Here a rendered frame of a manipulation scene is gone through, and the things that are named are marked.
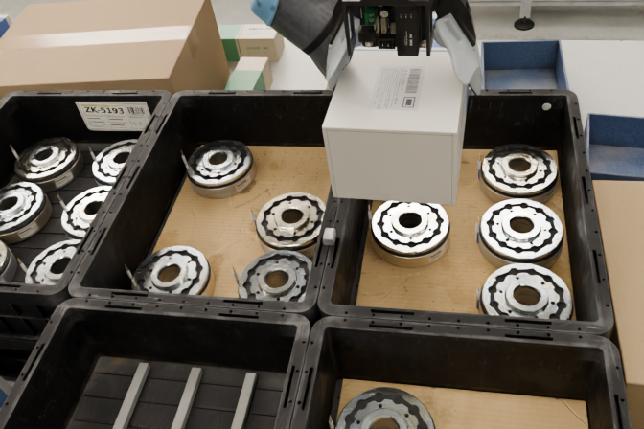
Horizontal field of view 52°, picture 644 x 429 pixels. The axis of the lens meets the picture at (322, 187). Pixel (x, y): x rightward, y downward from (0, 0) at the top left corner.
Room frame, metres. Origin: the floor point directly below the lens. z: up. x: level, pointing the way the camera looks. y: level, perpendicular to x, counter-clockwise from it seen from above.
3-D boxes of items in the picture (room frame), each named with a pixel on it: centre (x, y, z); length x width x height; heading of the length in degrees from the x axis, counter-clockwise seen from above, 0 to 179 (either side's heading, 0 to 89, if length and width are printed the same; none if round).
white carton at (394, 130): (0.54, -0.10, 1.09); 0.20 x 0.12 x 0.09; 160
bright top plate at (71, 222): (0.72, 0.33, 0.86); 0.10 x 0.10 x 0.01
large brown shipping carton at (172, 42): (1.16, 0.38, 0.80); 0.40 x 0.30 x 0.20; 77
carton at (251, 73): (1.10, 0.13, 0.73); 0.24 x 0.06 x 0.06; 160
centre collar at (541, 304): (0.43, -0.21, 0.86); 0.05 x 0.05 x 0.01
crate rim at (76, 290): (0.65, 0.12, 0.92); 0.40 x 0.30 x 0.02; 163
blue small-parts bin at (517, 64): (0.99, -0.41, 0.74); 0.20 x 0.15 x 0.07; 164
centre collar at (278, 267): (0.52, 0.08, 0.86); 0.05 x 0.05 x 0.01
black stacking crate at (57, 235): (0.74, 0.40, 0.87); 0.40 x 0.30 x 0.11; 163
